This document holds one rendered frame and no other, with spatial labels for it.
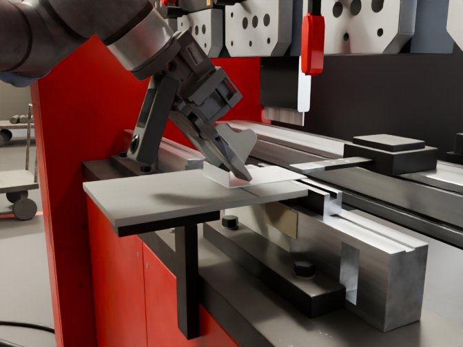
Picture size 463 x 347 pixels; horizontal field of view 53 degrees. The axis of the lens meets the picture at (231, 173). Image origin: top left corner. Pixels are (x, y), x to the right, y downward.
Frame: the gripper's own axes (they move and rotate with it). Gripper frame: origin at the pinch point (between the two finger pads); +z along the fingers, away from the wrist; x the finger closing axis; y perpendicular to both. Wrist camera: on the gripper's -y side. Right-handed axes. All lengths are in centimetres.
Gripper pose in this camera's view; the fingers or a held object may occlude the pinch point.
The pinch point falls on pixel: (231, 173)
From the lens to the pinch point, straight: 66.8
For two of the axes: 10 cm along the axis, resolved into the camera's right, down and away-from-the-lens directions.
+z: 5.7, 6.7, 4.8
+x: -4.7, -2.1, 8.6
